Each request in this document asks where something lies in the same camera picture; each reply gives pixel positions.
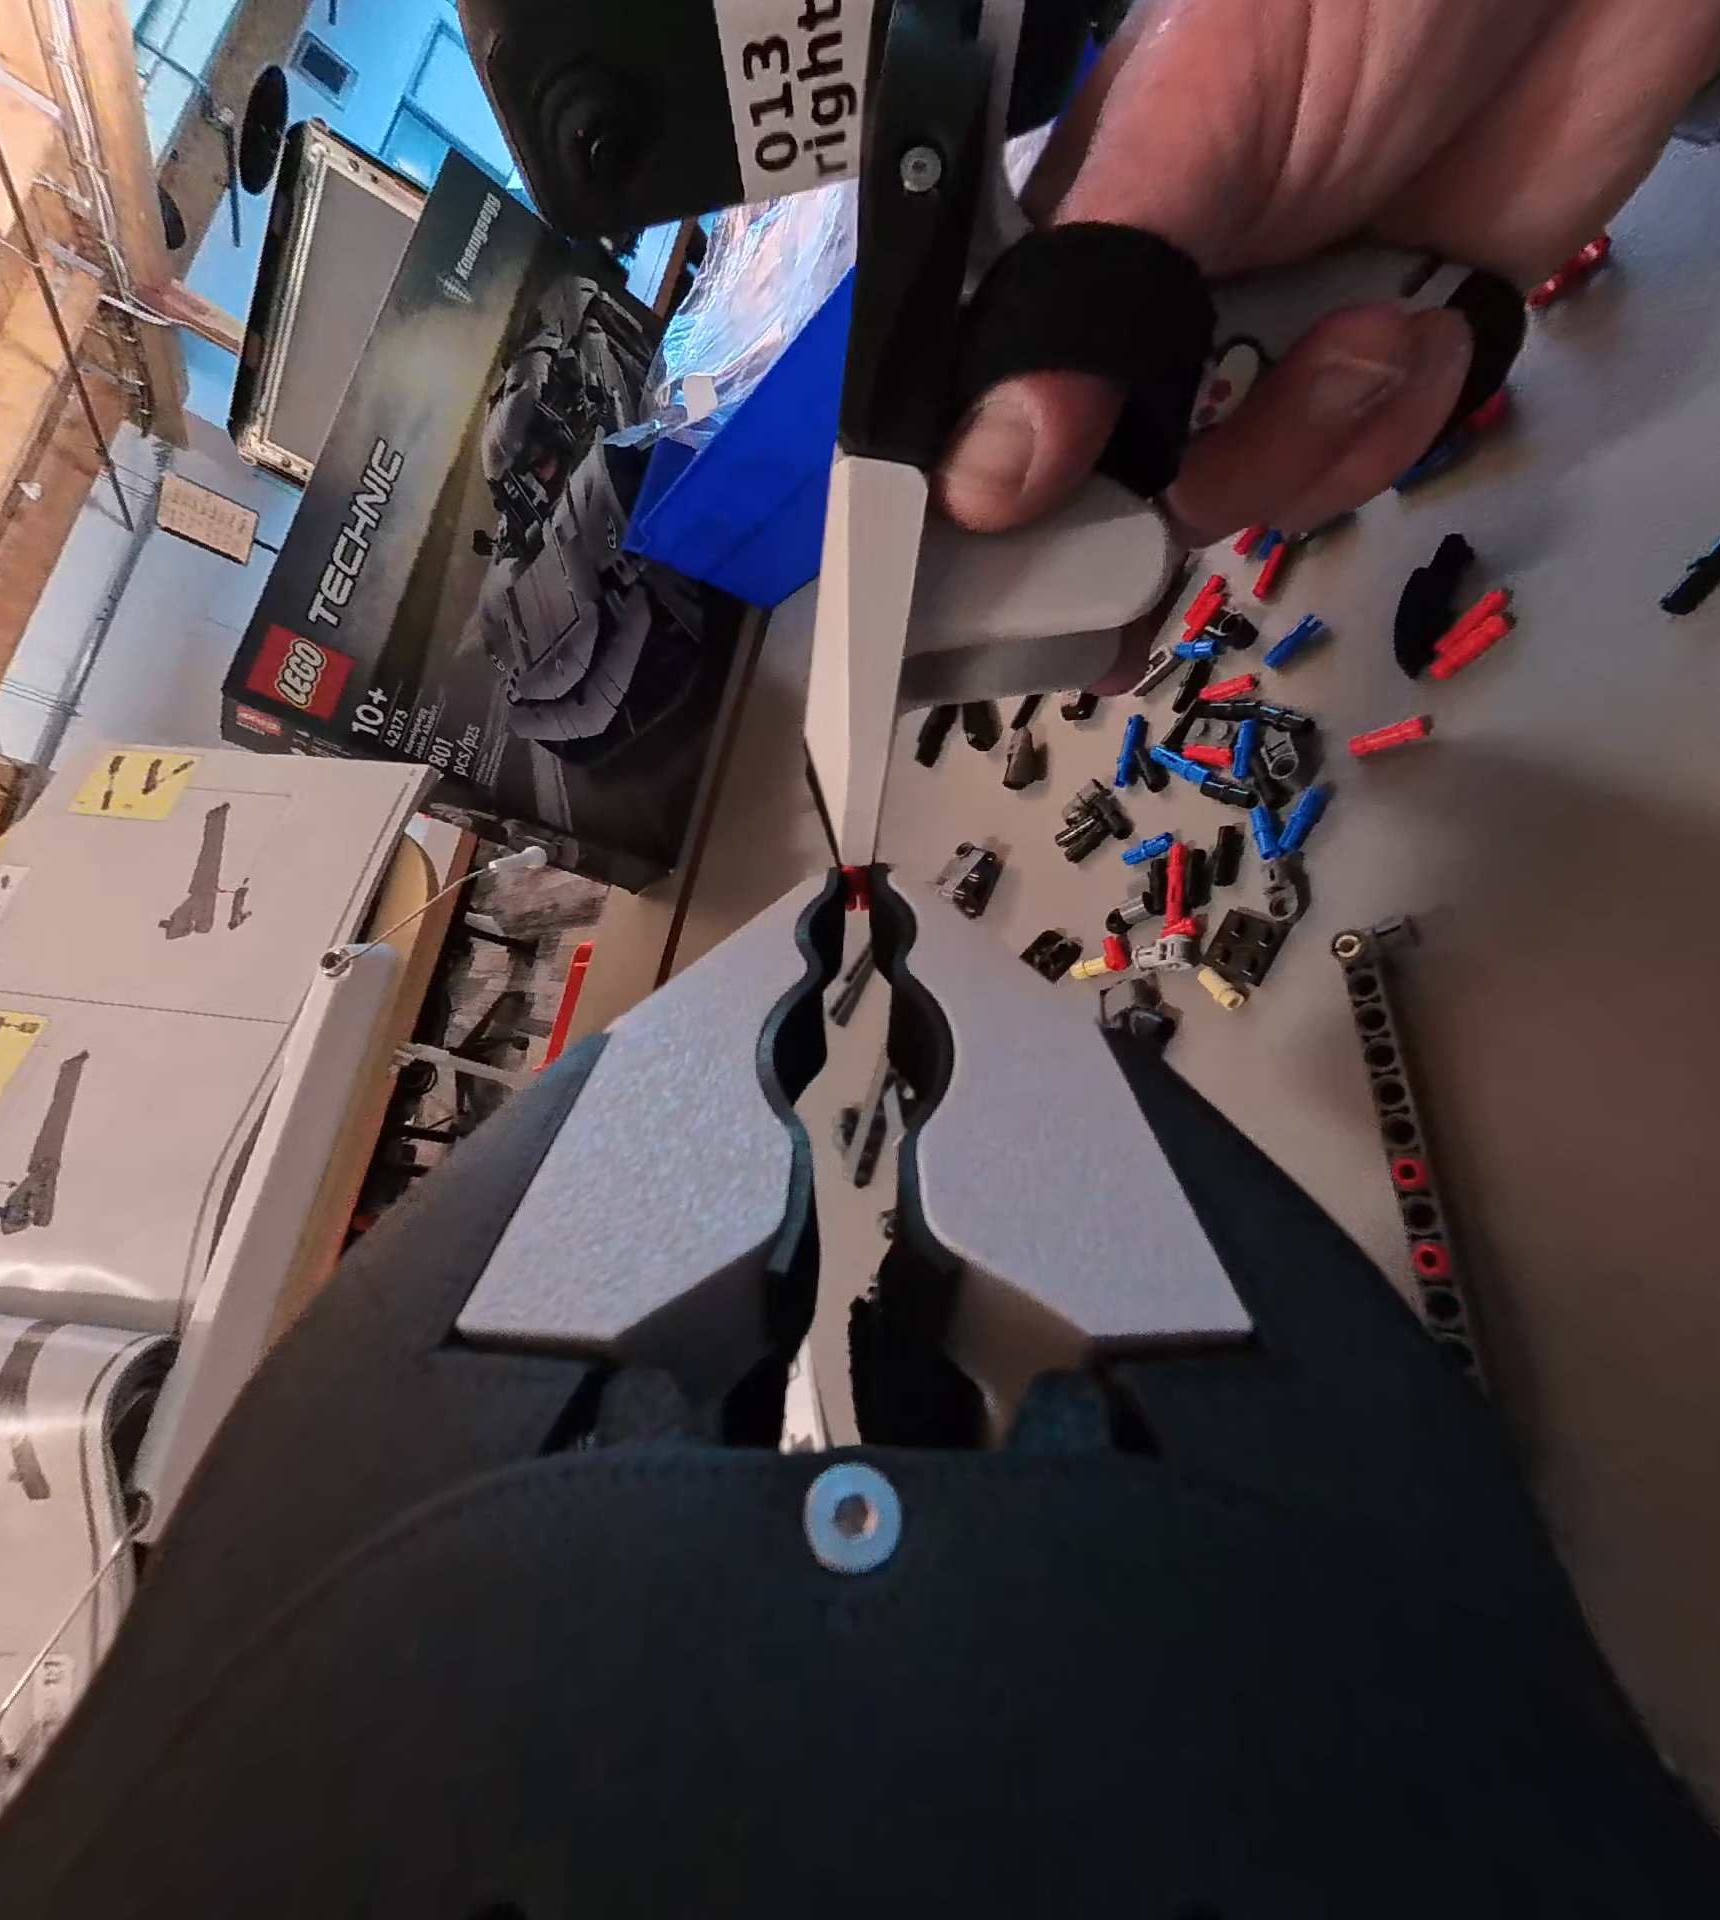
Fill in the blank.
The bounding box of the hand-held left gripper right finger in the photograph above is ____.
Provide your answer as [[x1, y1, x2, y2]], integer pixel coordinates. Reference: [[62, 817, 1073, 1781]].
[[868, 875, 1262, 1448]]

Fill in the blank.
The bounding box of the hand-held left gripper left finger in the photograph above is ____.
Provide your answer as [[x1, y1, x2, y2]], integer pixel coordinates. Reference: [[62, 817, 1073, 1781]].
[[453, 878, 854, 1448]]

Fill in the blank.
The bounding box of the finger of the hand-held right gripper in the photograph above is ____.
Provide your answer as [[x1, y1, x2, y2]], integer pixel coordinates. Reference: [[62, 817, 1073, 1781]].
[[805, 450, 934, 877]]

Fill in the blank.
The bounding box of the black long lego beam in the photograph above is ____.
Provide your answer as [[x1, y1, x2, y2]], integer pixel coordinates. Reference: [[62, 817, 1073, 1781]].
[[1328, 915, 1492, 1391]]

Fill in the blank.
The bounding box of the pile of lego pieces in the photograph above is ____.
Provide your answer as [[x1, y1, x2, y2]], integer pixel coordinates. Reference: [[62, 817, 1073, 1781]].
[[822, 225, 1620, 1039]]

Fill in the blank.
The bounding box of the black lego set box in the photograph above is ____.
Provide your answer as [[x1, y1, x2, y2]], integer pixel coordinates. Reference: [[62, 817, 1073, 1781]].
[[218, 146, 751, 899]]

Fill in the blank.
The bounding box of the person's right hand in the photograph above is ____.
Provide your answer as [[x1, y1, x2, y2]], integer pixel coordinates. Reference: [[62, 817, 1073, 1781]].
[[933, 0, 1720, 697]]

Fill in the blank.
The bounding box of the blue plastic bin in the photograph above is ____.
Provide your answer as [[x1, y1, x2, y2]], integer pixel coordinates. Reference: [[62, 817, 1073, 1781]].
[[620, 267, 862, 611]]

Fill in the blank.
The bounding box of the clear plastic bag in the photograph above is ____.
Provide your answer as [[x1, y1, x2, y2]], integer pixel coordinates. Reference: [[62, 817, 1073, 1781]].
[[650, 177, 862, 452]]

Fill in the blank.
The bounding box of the silver equipment case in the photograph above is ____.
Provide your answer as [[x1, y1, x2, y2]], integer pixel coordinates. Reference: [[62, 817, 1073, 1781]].
[[232, 120, 430, 487]]

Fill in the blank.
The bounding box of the black pendant lamp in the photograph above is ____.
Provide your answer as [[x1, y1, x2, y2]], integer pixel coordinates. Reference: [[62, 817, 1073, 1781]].
[[242, 67, 296, 199]]

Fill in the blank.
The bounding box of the instruction booklet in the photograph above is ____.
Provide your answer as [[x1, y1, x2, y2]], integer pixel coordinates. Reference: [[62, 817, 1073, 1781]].
[[0, 751, 443, 1818]]

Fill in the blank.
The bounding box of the wall sign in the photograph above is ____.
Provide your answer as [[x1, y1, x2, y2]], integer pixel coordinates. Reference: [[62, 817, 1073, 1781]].
[[155, 477, 263, 568]]

